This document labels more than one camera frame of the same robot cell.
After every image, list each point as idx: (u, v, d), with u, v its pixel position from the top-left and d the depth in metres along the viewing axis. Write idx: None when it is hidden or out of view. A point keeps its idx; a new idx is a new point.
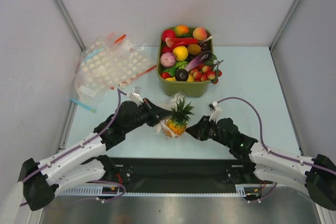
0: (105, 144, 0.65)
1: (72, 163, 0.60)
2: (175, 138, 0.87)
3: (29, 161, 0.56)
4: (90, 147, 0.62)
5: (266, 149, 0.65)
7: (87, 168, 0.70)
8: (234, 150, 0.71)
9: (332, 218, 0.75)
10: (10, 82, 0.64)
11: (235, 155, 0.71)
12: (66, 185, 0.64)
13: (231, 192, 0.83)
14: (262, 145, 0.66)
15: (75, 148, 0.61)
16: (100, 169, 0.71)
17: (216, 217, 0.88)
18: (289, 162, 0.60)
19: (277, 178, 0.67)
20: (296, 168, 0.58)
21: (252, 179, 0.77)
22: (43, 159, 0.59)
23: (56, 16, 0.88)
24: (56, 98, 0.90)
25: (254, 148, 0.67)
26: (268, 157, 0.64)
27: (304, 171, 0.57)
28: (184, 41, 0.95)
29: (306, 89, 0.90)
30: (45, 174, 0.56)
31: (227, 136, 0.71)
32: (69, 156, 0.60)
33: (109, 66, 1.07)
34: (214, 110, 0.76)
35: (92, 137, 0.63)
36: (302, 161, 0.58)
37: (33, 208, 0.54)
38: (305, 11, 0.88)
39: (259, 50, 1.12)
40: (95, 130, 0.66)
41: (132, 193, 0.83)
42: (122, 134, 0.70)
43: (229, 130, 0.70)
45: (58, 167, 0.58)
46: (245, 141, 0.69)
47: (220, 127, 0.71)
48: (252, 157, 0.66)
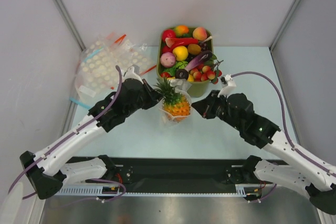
0: (102, 126, 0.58)
1: (69, 152, 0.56)
2: (175, 138, 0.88)
3: (24, 155, 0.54)
4: (84, 132, 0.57)
5: (291, 146, 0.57)
7: (91, 163, 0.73)
8: (246, 133, 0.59)
9: (332, 218, 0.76)
10: (10, 82, 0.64)
11: (248, 139, 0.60)
12: (72, 177, 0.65)
13: (232, 193, 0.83)
14: (287, 138, 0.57)
15: (70, 135, 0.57)
16: (102, 167, 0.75)
17: (216, 217, 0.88)
18: (315, 168, 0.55)
19: (276, 179, 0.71)
20: (323, 177, 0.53)
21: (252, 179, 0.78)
22: (38, 151, 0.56)
23: (56, 16, 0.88)
24: (56, 98, 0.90)
25: (277, 138, 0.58)
26: (290, 153, 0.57)
27: (329, 183, 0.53)
28: (185, 41, 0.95)
29: (306, 89, 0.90)
30: (42, 167, 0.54)
31: (238, 115, 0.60)
32: (63, 145, 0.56)
33: (109, 66, 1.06)
34: (226, 86, 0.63)
35: (87, 122, 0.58)
36: (331, 171, 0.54)
37: (42, 196, 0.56)
38: (305, 11, 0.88)
39: (259, 51, 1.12)
40: (90, 113, 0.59)
41: (132, 193, 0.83)
42: (123, 115, 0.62)
43: (242, 107, 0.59)
45: (53, 158, 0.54)
46: (262, 123, 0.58)
47: (232, 104, 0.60)
48: (269, 146, 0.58)
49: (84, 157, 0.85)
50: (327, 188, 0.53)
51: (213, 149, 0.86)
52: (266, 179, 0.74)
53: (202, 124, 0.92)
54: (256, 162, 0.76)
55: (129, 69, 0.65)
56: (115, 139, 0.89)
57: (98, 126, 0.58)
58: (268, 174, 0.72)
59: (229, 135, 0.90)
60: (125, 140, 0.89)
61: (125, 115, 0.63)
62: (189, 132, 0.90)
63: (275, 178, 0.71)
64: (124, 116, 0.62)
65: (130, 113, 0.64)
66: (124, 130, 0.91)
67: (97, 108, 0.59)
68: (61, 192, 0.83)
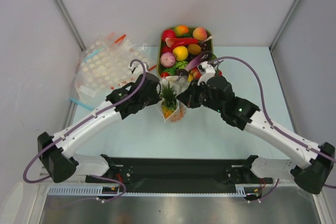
0: (120, 112, 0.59)
1: (87, 135, 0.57)
2: (175, 138, 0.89)
3: (43, 135, 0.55)
4: (103, 116, 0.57)
5: (270, 123, 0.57)
7: (97, 159, 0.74)
8: (227, 115, 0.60)
9: (332, 218, 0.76)
10: (10, 82, 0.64)
11: (228, 121, 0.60)
12: (82, 167, 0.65)
13: (232, 192, 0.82)
14: (265, 116, 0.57)
15: (88, 118, 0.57)
16: (105, 164, 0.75)
17: (216, 217, 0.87)
18: (294, 145, 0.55)
19: (271, 171, 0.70)
20: (302, 152, 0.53)
21: (252, 179, 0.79)
22: (56, 132, 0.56)
23: (55, 16, 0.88)
24: (56, 98, 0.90)
25: (255, 117, 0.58)
26: (270, 131, 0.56)
27: (308, 158, 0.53)
28: (184, 41, 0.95)
29: (306, 89, 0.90)
30: (60, 147, 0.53)
31: (218, 97, 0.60)
32: (82, 127, 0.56)
33: (109, 66, 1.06)
34: (205, 73, 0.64)
35: (106, 107, 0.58)
36: (310, 147, 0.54)
37: (56, 179, 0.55)
38: (305, 11, 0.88)
39: (259, 51, 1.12)
40: (108, 99, 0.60)
41: (132, 193, 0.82)
42: (137, 104, 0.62)
43: (221, 88, 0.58)
45: (72, 139, 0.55)
46: (242, 105, 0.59)
47: (210, 85, 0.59)
48: (249, 125, 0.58)
49: None
50: (307, 163, 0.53)
51: (212, 149, 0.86)
52: (264, 174, 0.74)
53: (202, 124, 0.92)
54: (253, 161, 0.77)
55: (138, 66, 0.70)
56: (115, 139, 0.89)
57: (116, 112, 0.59)
58: (262, 167, 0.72)
59: (229, 135, 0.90)
60: (124, 140, 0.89)
61: (140, 105, 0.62)
62: (188, 132, 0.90)
63: (269, 171, 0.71)
64: (139, 106, 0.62)
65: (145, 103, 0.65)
66: (124, 131, 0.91)
67: (115, 94, 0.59)
68: (61, 192, 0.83)
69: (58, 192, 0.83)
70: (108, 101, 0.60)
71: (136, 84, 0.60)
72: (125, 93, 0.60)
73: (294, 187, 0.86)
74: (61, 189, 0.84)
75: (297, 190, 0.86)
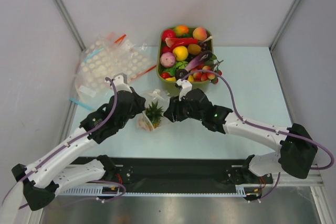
0: (93, 138, 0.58)
1: (62, 163, 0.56)
2: (175, 138, 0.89)
3: (17, 167, 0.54)
4: (75, 145, 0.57)
5: (241, 119, 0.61)
7: (87, 168, 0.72)
8: (206, 121, 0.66)
9: (332, 219, 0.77)
10: (10, 82, 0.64)
11: (209, 127, 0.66)
12: (66, 184, 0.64)
13: (232, 192, 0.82)
14: (237, 114, 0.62)
15: (61, 148, 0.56)
16: (100, 168, 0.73)
17: (216, 217, 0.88)
18: (264, 131, 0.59)
19: (263, 167, 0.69)
20: (272, 138, 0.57)
21: (252, 178, 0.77)
22: (30, 164, 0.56)
23: (55, 16, 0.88)
24: (56, 98, 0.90)
25: (229, 118, 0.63)
26: (242, 126, 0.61)
27: (279, 140, 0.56)
28: (184, 41, 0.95)
29: (306, 89, 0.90)
30: (32, 180, 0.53)
31: (197, 107, 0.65)
32: (54, 158, 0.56)
33: (109, 66, 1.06)
34: (182, 89, 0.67)
35: (80, 136, 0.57)
36: (278, 130, 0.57)
37: (34, 208, 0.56)
38: (305, 11, 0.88)
39: (259, 51, 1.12)
40: (81, 125, 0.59)
41: (132, 193, 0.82)
42: (115, 126, 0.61)
43: (197, 99, 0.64)
45: (44, 171, 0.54)
46: (218, 110, 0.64)
47: (188, 98, 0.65)
48: (226, 126, 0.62)
49: (84, 157, 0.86)
50: (280, 146, 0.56)
51: (212, 149, 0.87)
52: (262, 172, 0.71)
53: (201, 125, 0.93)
54: (251, 160, 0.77)
55: (117, 78, 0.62)
56: (115, 140, 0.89)
57: (89, 139, 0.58)
58: (256, 164, 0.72)
59: (229, 135, 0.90)
60: (124, 140, 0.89)
61: (117, 126, 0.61)
62: (188, 134, 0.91)
63: (264, 167, 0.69)
64: (116, 128, 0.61)
65: (123, 124, 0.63)
66: (124, 131, 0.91)
67: (88, 120, 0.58)
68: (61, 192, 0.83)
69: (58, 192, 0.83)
70: (82, 128, 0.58)
71: (111, 106, 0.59)
72: (100, 117, 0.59)
73: (295, 187, 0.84)
74: None
75: (297, 190, 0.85)
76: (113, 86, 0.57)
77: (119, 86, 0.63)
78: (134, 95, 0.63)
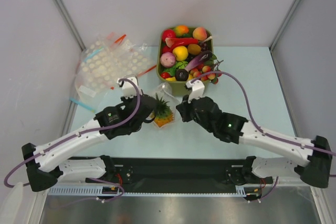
0: (105, 133, 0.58)
1: (69, 152, 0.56)
2: (175, 138, 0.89)
3: (27, 146, 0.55)
4: (86, 136, 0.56)
5: (260, 131, 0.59)
7: (91, 163, 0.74)
8: (218, 132, 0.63)
9: (332, 218, 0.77)
10: (10, 82, 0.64)
11: (221, 137, 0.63)
12: (70, 174, 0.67)
13: (231, 193, 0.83)
14: (255, 126, 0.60)
15: (71, 136, 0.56)
16: (102, 168, 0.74)
17: (216, 217, 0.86)
18: (289, 146, 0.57)
19: (271, 171, 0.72)
20: (298, 152, 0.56)
21: (253, 179, 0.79)
22: (39, 146, 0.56)
23: (55, 14, 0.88)
24: (56, 98, 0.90)
25: (246, 129, 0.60)
26: (263, 139, 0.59)
27: (305, 156, 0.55)
28: (185, 41, 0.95)
29: (306, 89, 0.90)
30: (38, 163, 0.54)
31: (207, 117, 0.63)
32: (64, 144, 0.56)
33: (109, 66, 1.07)
34: (193, 92, 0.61)
35: (92, 128, 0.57)
36: (304, 144, 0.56)
37: (36, 189, 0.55)
38: (305, 11, 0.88)
39: (258, 51, 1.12)
40: (96, 118, 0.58)
41: (131, 193, 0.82)
42: (128, 127, 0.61)
43: (208, 109, 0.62)
45: (51, 156, 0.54)
46: (231, 120, 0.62)
47: (197, 108, 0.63)
48: (242, 138, 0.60)
49: (84, 157, 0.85)
50: (307, 162, 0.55)
51: (212, 150, 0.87)
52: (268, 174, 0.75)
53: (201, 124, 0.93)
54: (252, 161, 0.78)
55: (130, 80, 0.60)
56: (115, 140, 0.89)
57: (101, 134, 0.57)
58: (262, 168, 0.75)
59: None
60: (125, 141, 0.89)
61: (131, 127, 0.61)
62: (188, 133, 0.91)
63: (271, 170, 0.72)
64: (129, 129, 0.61)
65: (137, 127, 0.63)
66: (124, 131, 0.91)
67: (104, 115, 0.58)
68: (61, 193, 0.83)
69: (58, 192, 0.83)
70: (96, 120, 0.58)
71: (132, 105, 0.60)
72: (115, 114, 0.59)
73: (295, 187, 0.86)
74: (61, 189, 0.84)
75: (297, 190, 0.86)
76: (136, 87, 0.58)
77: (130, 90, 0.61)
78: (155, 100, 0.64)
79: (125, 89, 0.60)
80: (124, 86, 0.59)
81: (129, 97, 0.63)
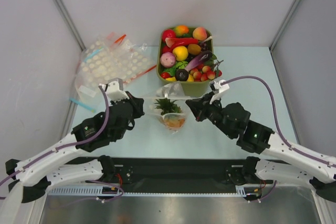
0: (81, 148, 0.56)
1: (49, 167, 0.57)
2: (175, 138, 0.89)
3: (9, 162, 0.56)
4: (62, 152, 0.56)
5: (289, 146, 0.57)
7: (84, 168, 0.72)
8: (243, 141, 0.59)
9: (332, 218, 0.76)
10: (10, 82, 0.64)
11: (243, 147, 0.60)
12: (59, 182, 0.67)
13: (231, 192, 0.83)
14: (283, 139, 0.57)
15: (49, 152, 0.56)
16: (97, 170, 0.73)
17: (215, 217, 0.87)
18: (315, 162, 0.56)
19: (280, 177, 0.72)
20: (325, 170, 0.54)
21: (253, 179, 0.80)
22: (22, 161, 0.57)
23: (55, 15, 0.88)
24: (56, 98, 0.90)
25: (272, 140, 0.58)
26: (290, 154, 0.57)
27: (331, 174, 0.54)
28: (185, 42, 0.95)
29: (307, 89, 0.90)
30: (18, 179, 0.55)
31: (234, 126, 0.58)
32: (42, 160, 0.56)
33: (109, 66, 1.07)
34: (219, 93, 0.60)
35: (68, 144, 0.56)
36: (331, 163, 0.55)
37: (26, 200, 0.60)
38: (305, 11, 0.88)
39: (259, 51, 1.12)
40: (73, 131, 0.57)
41: (131, 193, 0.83)
42: (108, 138, 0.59)
43: (240, 119, 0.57)
45: (30, 172, 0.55)
46: (255, 129, 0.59)
47: (228, 116, 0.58)
48: (268, 150, 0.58)
49: (84, 158, 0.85)
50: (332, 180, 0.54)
51: (212, 150, 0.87)
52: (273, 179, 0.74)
53: (201, 124, 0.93)
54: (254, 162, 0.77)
55: (113, 84, 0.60)
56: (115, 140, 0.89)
57: (77, 148, 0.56)
58: (270, 173, 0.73)
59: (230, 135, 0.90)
60: (125, 141, 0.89)
61: (111, 138, 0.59)
62: (188, 133, 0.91)
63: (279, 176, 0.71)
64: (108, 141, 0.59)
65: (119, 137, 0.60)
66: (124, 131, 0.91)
67: (81, 128, 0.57)
68: (61, 193, 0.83)
69: (58, 192, 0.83)
70: (73, 135, 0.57)
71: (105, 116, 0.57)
72: (92, 126, 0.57)
73: (295, 187, 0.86)
74: (61, 189, 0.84)
75: (297, 190, 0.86)
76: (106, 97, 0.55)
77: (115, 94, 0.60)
78: (132, 107, 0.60)
79: (111, 94, 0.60)
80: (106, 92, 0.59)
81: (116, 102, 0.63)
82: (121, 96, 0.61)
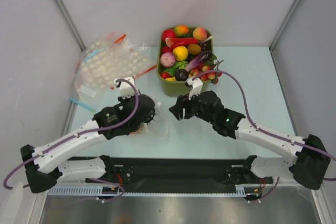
0: (103, 134, 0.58)
1: (67, 153, 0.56)
2: (175, 138, 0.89)
3: (25, 148, 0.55)
4: (84, 137, 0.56)
5: (254, 127, 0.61)
7: (90, 164, 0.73)
8: (217, 126, 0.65)
9: (332, 219, 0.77)
10: (10, 82, 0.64)
11: (219, 131, 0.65)
12: (69, 175, 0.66)
13: (231, 192, 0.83)
14: (250, 121, 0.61)
15: (70, 137, 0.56)
16: (101, 168, 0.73)
17: (216, 217, 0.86)
18: (279, 141, 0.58)
19: (269, 171, 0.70)
20: (287, 148, 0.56)
21: (252, 179, 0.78)
22: (38, 147, 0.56)
23: (55, 14, 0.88)
24: (56, 98, 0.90)
25: (241, 124, 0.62)
26: (256, 134, 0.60)
27: (294, 151, 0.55)
28: (184, 41, 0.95)
29: (307, 89, 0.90)
30: (37, 164, 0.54)
31: (209, 110, 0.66)
32: (63, 145, 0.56)
33: (109, 66, 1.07)
34: (192, 88, 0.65)
35: (91, 129, 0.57)
36: (293, 141, 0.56)
37: (35, 191, 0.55)
38: (305, 11, 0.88)
39: (259, 51, 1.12)
40: (94, 118, 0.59)
41: (131, 193, 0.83)
42: (127, 127, 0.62)
43: (211, 103, 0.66)
45: (50, 157, 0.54)
46: (231, 115, 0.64)
47: (201, 100, 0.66)
48: (238, 132, 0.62)
49: (84, 157, 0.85)
50: (294, 157, 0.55)
51: (213, 150, 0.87)
52: (264, 174, 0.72)
53: (201, 124, 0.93)
54: (252, 160, 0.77)
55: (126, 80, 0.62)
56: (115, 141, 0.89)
57: (99, 134, 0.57)
58: (261, 167, 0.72)
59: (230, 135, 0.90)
60: (125, 141, 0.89)
61: (129, 127, 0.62)
62: (188, 132, 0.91)
63: (269, 170, 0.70)
64: (127, 129, 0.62)
65: (134, 127, 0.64)
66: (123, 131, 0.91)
67: (103, 115, 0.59)
68: (61, 193, 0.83)
69: (59, 192, 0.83)
70: (95, 121, 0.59)
71: (130, 106, 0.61)
72: (114, 114, 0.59)
73: (295, 187, 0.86)
74: (61, 189, 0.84)
75: (297, 190, 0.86)
76: (135, 88, 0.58)
77: (126, 89, 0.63)
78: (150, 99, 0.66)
79: (123, 89, 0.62)
80: (121, 86, 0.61)
81: (126, 97, 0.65)
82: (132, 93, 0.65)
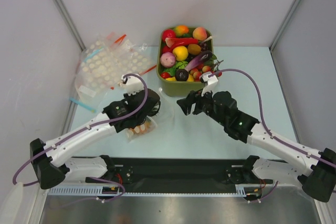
0: (114, 125, 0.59)
1: (80, 145, 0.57)
2: (175, 138, 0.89)
3: (35, 142, 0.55)
4: (96, 129, 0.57)
5: (269, 134, 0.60)
7: (93, 162, 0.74)
8: (229, 128, 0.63)
9: (332, 219, 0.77)
10: (10, 82, 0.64)
11: (230, 134, 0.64)
12: (75, 172, 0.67)
13: (231, 192, 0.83)
14: (265, 127, 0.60)
15: (82, 129, 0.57)
16: (104, 167, 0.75)
17: (216, 217, 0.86)
18: (294, 152, 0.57)
19: (273, 174, 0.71)
20: (303, 160, 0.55)
21: (252, 180, 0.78)
22: (49, 141, 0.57)
23: (55, 14, 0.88)
24: (56, 98, 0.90)
25: (255, 129, 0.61)
26: (270, 141, 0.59)
27: (310, 164, 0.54)
28: (185, 41, 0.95)
29: (307, 89, 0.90)
30: (50, 157, 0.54)
31: (223, 112, 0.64)
32: (75, 138, 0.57)
33: (109, 66, 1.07)
34: (207, 85, 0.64)
35: (102, 120, 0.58)
36: (310, 153, 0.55)
37: (44, 187, 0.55)
38: (305, 11, 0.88)
39: (258, 51, 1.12)
40: (104, 110, 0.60)
41: (132, 193, 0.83)
42: (135, 119, 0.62)
43: (227, 104, 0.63)
45: (62, 149, 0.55)
46: (244, 119, 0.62)
47: (216, 101, 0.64)
48: (250, 137, 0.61)
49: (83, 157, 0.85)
50: (308, 170, 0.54)
51: (213, 150, 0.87)
52: (267, 177, 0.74)
53: (201, 124, 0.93)
54: (253, 161, 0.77)
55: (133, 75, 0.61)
56: (115, 141, 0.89)
57: (111, 125, 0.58)
58: (264, 170, 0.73)
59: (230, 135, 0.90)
60: (125, 141, 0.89)
61: (137, 120, 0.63)
62: (188, 132, 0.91)
63: (273, 173, 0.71)
64: (135, 121, 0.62)
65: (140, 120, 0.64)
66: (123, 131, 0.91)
67: (112, 108, 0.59)
68: (61, 193, 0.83)
69: (59, 192, 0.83)
70: (105, 114, 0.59)
71: (138, 99, 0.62)
72: (122, 106, 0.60)
73: (295, 187, 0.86)
74: (61, 189, 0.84)
75: (297, 190, 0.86)
76: (142, 80, 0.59)
77: (134, 86, 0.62)
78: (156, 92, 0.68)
79: (130, 85, 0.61)
80: (128, 82, 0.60)
81: (132, 94, 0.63)
82: (139, 89, 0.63)
